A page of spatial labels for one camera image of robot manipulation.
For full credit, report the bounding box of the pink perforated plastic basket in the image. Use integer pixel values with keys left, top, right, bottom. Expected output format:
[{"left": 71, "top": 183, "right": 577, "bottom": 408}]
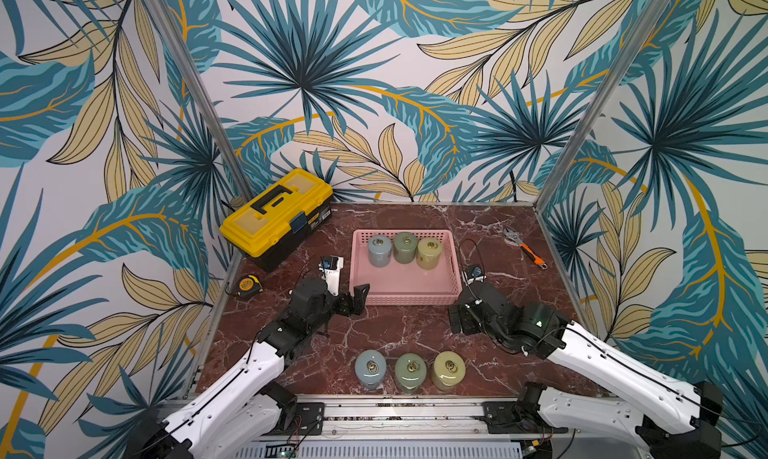
[{"left": 349, "top": 229, "right": 462, "bottom": 306}]

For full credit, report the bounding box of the yellow-green front tea canister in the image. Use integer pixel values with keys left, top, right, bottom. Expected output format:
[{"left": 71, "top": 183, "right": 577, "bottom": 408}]
[{"left": 431, "top": 351, "right": 466, "bottom": 391}]

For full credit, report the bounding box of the yellow-green tea canister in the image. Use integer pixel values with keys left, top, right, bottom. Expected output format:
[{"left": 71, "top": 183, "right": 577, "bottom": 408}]
[
  {"left": 416, "top": 237, "right": 443, "bottom": 270},
  {"left": 431, "top": 351, "right": 466, "bottom": 391}
]

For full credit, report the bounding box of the blue front tea canister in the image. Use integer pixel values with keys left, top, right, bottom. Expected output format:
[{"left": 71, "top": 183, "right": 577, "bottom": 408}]
[{"left": 354, "top": 350, "right": 387, "bottom": 390}]

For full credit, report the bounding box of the blue tea canister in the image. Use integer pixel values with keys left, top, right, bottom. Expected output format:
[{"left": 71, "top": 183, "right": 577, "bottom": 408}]
[
  {"left": 354, "top": 350, "right": 387, "bottom": 390},
  {"left": 367, "top": 234, "right": 393, "bottom": 268}
]

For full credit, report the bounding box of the dark green front tea canister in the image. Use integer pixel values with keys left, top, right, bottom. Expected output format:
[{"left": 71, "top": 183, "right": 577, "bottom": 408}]
[{"left": 394, "top": 353, "right": 428, "bottom": 394}]

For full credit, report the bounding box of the dark green tea canister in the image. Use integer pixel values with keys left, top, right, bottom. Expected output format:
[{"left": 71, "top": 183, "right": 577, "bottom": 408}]
[
  {"left": 394, "top": 353, "right": 428, "bottom": 394},
  {"left": 393, "top": 232, "right": 419, "bottom": 264}
]

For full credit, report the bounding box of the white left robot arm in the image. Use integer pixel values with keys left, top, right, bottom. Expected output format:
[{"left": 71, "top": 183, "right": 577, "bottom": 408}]
[{"left": 123, "top": 277, "right": 370, "bottom": 458}]

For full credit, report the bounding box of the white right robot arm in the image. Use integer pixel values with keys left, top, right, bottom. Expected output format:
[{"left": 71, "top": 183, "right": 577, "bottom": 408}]
[{"left": 448, "top": 281, "right": 723, "bottom": 458}]

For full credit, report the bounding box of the blue rear tea canister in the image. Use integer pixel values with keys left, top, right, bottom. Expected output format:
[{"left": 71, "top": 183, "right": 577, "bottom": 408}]
[{"left": 367, "top": 234, "right": 393, "bottom": 268}]

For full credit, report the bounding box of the dark green rear tea canister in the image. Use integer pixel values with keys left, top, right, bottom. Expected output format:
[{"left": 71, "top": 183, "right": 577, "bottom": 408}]
[{"left": 393, "top": 232, "right": 419, "bottom": 264}]

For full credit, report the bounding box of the yellow-green rear tea canister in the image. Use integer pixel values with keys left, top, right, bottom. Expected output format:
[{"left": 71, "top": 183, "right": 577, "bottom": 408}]
[{"left": 416, "top": 237, "right": 443, "bottom": 270}]

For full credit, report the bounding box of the yellow black tape measure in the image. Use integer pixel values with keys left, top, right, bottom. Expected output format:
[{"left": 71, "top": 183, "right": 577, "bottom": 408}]
[{"left": 226, "top": 274, "right": 263, "bottom": 300}]

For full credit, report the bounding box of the yellow black toolbox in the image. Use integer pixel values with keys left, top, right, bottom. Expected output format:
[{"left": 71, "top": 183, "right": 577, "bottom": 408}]
[{"left": 220, "top": 169, "right": 333, "bottom": 272}]

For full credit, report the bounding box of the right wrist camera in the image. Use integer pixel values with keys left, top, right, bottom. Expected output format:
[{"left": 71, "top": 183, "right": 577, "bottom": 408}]
[{"left": 462, "top": 264, "right": 486, "bottom": 285}]

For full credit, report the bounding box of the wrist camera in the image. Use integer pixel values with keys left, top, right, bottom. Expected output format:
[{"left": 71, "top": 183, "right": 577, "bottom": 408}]
[
  {"left": 318, "top": 256, "right": 344, "bottom": 296},
  {"left": 462, "top": 264, "right": 486, "bottom": 285}
]

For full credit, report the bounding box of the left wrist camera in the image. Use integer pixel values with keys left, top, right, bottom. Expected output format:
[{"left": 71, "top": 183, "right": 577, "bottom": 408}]
[{"left": 318, "top": 256, "right": 344, "bottom": 296}]

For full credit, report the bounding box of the orange handled adjustable wrench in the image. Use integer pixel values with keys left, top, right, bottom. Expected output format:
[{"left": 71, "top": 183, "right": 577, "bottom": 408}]
[{"left": 503, "top": 228, "right": 548, "bottom": 270}]

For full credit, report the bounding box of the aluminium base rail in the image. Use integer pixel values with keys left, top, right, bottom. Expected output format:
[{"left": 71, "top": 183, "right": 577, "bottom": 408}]
[{"left": 140, "top": 394, "right": 667, "bottom": 459}]

